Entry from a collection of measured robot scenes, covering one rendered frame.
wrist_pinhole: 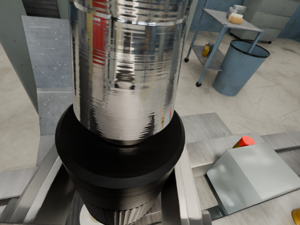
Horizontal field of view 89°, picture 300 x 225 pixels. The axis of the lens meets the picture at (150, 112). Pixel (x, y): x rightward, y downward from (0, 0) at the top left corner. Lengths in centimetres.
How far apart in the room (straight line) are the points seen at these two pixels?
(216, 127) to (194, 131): 5
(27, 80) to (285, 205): 56
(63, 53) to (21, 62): 12
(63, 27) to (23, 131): 139
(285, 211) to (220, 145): 9
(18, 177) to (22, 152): 125
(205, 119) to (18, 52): 45
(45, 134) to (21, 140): 123
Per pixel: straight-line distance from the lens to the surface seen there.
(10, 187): 34
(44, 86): 44
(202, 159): 21
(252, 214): 22
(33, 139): 163
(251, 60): 223
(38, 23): 44
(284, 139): 54
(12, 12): 46
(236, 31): 538
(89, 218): 20
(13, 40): 48
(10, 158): 160
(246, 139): 23
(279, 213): 24
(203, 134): 30
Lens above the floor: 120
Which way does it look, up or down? 44 degrees down
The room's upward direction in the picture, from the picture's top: 12 degrees clockwise
